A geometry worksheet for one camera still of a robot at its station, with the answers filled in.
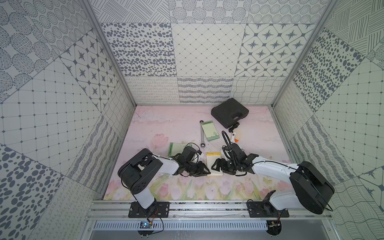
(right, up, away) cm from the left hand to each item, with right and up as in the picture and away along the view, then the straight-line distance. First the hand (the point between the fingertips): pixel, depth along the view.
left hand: (213, 177), depth 81 cm
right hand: (+3, +2, +4) cm, 5 cm away
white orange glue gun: (+16, +18, +19) cm, 30 cm away
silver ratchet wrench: (-5, +15, +17) cm, 23 cm away
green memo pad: (-22, +13, +14) cm, 29 cm away
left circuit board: (-34, -19, -10) cm, 40 cm away
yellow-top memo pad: (0, +8, +9) cm, 13 cm away
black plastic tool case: (+15, +37, +29) cm, 50 cm away
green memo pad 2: (0, +24, +23) cm, 34 cm away
